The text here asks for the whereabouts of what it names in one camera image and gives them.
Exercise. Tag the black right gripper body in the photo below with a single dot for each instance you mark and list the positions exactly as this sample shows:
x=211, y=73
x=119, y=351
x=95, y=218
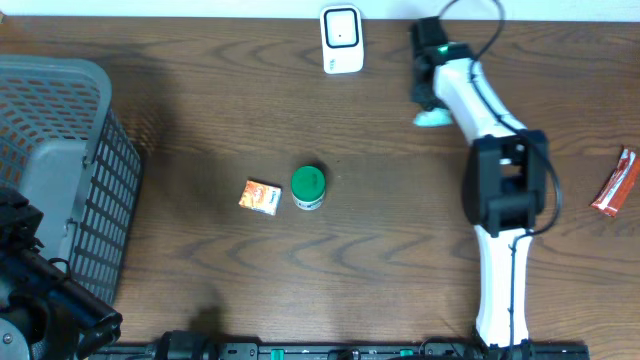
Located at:
x=423, y=92

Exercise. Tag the teal wipes packet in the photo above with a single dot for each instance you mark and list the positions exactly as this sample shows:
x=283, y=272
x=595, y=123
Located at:
x=437, y=117

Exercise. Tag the green lid jar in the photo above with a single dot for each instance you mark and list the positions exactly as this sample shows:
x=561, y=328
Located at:
x=308, y=187

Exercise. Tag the orange small box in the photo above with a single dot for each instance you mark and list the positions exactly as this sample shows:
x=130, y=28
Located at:
x=260, y=197

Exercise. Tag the red candy bar wrapper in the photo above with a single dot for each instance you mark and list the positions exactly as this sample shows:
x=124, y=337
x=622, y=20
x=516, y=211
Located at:
x=613, y=195

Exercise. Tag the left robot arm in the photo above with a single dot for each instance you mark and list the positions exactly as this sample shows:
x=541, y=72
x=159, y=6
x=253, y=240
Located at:
x=46, y=314

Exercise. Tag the white barcode scanner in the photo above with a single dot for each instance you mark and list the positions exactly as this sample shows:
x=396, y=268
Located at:
x=342, y=39

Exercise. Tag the grey plastic basket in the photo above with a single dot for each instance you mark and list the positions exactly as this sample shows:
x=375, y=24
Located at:
x=63, y=148

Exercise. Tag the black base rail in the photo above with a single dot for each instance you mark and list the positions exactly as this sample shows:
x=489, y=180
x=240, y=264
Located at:
x=429, y=350

